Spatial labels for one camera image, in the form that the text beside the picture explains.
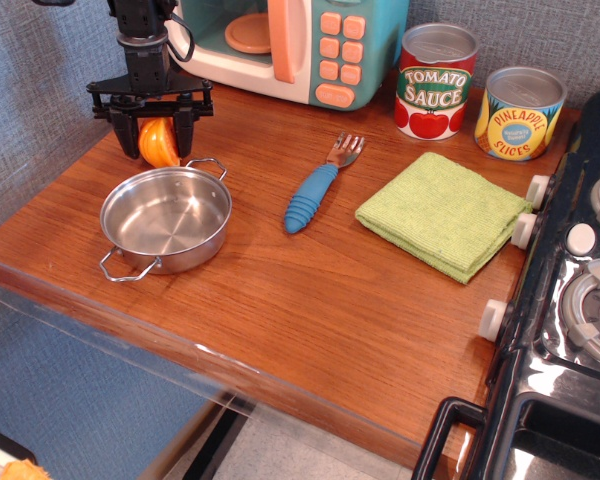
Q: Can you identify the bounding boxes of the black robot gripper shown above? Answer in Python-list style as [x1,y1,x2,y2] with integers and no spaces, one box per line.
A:
[87,43,214,159]

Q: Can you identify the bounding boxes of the orange plastic half orange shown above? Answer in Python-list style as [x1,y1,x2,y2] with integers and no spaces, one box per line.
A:
[138,117,181,168]

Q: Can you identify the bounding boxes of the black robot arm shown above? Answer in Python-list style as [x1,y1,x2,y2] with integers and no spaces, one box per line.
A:
[87,1,214,159]

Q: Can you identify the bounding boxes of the green folded cloth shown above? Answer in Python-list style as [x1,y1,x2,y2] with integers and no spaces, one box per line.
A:
[355,152,532,284]

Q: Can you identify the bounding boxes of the small steel pan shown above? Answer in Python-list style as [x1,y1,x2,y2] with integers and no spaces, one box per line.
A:
[99,157,232,283]

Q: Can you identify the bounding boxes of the teal toy microwave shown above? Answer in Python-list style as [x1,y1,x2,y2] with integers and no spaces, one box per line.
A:
[166,0,409,111]

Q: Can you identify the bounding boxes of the tomato sauce can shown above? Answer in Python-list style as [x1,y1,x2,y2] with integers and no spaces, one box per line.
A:
[394,23,479,140]

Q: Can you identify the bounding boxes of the pineapple slices can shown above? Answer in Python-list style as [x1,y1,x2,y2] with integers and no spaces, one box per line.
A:
[474,66,567,162]

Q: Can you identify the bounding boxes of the orange fuzzy object corner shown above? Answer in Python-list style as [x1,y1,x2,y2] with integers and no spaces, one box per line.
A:
[0,459,51,480]

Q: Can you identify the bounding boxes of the white stove knob middle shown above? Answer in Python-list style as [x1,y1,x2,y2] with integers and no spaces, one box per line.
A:
[511,213,537,250]

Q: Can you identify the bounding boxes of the white stove knob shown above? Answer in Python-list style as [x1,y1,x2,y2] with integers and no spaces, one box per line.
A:
[478,299,508,342]
[525,175,551,211]
[511,213,537,250]

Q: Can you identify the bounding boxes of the white stove knob upper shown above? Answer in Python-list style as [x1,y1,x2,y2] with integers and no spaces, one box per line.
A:
[525,175,551,211]

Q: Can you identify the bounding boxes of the white stove knob lower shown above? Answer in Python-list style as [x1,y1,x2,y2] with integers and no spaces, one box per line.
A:
[478,299,508,342]

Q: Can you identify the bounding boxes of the black toy stove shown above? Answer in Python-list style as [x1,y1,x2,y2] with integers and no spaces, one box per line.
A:
[413,91,600,479]

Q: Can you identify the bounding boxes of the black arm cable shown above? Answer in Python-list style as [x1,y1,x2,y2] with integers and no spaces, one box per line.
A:
[164,12,196,64]

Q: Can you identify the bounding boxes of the blue handled metal fork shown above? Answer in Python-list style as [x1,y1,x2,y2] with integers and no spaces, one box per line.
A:
[284,132,365,234]

